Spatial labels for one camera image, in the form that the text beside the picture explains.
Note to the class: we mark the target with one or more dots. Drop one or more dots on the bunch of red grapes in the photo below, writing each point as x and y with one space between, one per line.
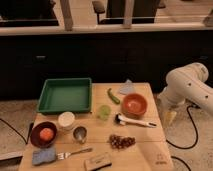
119 142

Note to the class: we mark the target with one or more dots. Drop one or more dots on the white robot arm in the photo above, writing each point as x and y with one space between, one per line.
187 82

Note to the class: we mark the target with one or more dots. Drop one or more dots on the green plastic tray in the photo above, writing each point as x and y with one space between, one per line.
65 94

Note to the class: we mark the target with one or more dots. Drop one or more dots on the green chili pepper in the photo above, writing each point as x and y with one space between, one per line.
113 97

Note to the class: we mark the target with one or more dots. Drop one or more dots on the green plastic cup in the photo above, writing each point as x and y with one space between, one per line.
103 112

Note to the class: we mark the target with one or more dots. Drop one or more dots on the orange bowl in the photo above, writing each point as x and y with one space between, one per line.
134 104

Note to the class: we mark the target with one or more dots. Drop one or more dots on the white round container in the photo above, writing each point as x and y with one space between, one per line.
66 120

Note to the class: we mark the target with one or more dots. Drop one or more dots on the small metal cup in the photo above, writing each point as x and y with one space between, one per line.
80 134

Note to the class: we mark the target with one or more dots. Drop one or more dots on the wooden block eraser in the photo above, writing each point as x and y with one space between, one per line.
97 162

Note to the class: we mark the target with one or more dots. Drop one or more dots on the orange fruit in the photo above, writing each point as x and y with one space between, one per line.
46 134

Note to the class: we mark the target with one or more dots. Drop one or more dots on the black office chair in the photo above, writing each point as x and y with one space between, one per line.
144 11

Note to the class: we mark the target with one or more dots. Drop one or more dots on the silver metal fork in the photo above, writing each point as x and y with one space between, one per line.
65 155

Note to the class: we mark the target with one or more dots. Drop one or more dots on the dark red bowl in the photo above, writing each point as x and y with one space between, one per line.
35 138

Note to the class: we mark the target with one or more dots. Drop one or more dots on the blue sponge cloth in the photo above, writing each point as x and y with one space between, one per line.
42 156

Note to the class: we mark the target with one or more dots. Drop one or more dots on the white handled dish brush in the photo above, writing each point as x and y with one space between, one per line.
123 120

